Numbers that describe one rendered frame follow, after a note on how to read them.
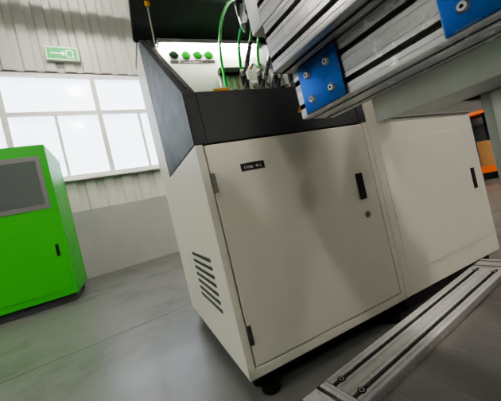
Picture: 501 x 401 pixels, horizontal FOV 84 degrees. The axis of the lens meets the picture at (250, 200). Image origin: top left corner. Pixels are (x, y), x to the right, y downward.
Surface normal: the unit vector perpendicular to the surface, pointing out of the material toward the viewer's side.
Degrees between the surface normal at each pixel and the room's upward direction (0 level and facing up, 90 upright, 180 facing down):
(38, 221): 90
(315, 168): 90
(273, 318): 90
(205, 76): 90
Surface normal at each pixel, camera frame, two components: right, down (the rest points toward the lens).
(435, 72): -0.83, 0.20
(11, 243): 0.42, -0.09
